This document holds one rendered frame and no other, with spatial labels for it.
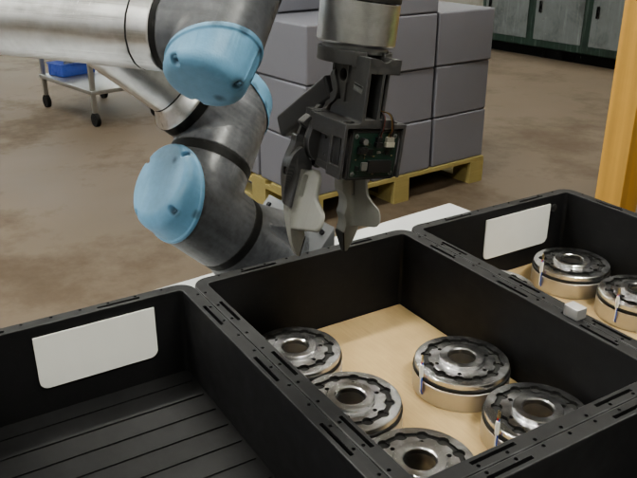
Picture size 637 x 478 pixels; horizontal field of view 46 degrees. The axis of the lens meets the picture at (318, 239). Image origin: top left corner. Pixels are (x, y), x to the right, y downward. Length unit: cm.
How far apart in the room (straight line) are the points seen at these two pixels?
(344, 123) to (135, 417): 37
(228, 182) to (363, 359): 30
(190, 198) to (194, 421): 30
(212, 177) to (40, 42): 33
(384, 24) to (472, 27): 315
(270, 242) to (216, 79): 45
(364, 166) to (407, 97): 292
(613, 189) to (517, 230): 158
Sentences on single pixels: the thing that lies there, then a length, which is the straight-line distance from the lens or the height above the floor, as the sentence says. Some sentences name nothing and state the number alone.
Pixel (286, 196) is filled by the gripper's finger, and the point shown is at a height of 104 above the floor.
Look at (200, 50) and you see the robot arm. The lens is 63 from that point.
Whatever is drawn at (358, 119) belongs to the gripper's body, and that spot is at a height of 113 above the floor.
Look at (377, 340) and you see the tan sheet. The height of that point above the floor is 83.
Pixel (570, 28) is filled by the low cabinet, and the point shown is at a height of 32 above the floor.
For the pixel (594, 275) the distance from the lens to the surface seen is 107.
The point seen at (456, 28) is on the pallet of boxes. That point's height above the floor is 81.
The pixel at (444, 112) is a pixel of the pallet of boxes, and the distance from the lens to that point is 382.
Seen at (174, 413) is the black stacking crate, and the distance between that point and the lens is 81.
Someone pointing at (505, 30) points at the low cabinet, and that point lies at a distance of 830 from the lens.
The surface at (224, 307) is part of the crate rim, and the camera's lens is 78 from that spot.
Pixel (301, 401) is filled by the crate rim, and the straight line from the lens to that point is 64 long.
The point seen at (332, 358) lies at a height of 86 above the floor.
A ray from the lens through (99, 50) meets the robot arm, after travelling 71.
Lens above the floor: 130
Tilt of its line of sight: 23 degrees down
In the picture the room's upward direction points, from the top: straight up
